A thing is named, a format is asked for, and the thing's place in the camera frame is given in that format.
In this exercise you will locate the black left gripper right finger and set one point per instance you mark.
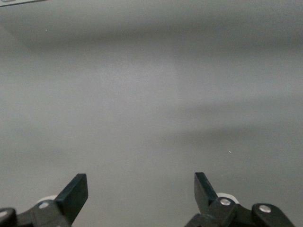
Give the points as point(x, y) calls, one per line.
point(206, 196)

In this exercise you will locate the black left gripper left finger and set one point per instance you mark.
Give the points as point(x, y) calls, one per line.
point(71, 201)

